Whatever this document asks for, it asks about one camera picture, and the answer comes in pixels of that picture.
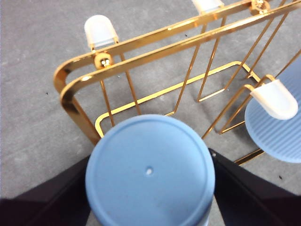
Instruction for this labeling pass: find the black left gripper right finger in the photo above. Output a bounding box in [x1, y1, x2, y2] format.
[208, 148, 301, 226]

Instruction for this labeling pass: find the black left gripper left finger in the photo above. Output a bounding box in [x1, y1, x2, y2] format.
[0, 155, 92, 226]

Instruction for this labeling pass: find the blue ribbed plastic cup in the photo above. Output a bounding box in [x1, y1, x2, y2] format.
[244, 48, 301, 163]
[85, 114, 216, 226]

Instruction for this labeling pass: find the gold wire cup rack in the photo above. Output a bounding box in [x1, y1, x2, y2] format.
[53, 0, 301, 165]

